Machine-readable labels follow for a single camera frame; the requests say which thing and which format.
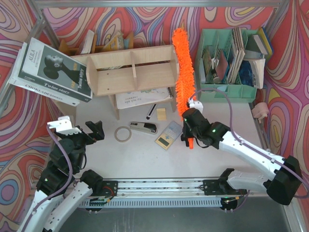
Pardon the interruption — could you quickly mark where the pink pig figurine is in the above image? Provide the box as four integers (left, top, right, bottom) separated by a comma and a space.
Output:
252, 102, 269, 123

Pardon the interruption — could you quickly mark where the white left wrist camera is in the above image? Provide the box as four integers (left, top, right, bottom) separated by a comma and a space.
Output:
47, 116, 82, 135

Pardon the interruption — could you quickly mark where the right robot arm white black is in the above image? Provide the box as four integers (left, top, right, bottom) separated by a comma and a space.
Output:
182, 108, 302, 205

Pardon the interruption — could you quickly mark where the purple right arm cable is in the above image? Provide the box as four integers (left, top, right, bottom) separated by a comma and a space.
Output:
189, 88, 309, 199

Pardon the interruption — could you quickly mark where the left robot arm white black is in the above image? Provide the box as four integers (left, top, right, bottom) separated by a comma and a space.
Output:
18, 116, 105, 232

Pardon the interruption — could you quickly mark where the open white book in organizer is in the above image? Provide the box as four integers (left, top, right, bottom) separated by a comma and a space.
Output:
249, 58, 266, 89

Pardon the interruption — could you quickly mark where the black white marker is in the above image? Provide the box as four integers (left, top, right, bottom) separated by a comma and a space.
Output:
146, 104, 157, 120

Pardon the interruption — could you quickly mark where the aluminium mounting rail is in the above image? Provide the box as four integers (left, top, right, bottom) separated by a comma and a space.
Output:
33, 179, 290, 197

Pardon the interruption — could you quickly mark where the silver black stapler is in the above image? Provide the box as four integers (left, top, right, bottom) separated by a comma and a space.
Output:
129, 122, 157, 134

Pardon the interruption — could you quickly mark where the mint green desk organizer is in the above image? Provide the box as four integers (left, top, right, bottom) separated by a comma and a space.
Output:
194, 29, 257, 103

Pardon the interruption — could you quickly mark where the spiral notebook under shelf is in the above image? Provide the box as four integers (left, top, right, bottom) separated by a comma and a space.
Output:
115, 87, 173, 109

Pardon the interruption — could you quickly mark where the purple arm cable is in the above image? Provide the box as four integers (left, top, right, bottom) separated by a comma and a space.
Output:
189, 88, 309, 199
24, 128, 73, 225

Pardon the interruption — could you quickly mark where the small calculator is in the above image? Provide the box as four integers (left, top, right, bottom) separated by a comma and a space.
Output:
155, 121, 183, 150

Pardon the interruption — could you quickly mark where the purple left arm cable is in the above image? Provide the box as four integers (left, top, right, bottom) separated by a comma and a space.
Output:
24, 128, 73, 225

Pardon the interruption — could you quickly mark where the red booklet in organizer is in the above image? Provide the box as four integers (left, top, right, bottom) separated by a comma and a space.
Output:
215, 49, 229, 81

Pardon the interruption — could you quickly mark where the wooden bookshelf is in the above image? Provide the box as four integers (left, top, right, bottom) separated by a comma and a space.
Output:
72, 45, 180, 119

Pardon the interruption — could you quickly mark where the stack of thin beige books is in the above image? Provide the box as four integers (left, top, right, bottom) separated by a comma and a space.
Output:
227, 27, 245, 84

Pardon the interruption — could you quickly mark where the masking tape roll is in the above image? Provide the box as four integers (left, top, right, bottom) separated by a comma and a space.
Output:
114, 126, 132, 143

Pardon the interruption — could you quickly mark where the orange chenille duster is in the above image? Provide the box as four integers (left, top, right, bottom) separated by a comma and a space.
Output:
171, 28, 197, 150

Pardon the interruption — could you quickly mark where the white book under top book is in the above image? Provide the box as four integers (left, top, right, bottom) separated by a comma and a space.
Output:
9, 42, 80, 106

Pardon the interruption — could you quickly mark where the black white Twins story book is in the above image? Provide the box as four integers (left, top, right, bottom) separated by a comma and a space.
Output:
19, 37, 93, 102

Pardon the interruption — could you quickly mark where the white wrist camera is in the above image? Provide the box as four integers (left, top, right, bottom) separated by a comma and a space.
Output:
47, 116, 82, 135
188, 99, 203, 113

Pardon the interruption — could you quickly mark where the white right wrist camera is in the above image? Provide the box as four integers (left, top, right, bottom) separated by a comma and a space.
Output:
188, 99, 203, 113

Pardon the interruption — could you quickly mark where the brown wooden book rack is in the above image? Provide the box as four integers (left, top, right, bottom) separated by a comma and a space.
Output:
58, 31, 135, 55

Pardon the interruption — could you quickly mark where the blue yellow book in organizer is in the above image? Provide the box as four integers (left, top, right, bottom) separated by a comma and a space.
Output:
252, 27, 273, 56

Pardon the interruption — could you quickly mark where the yellow sticky notes pad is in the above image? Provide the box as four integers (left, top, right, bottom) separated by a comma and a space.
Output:
156, 108, 167, 121

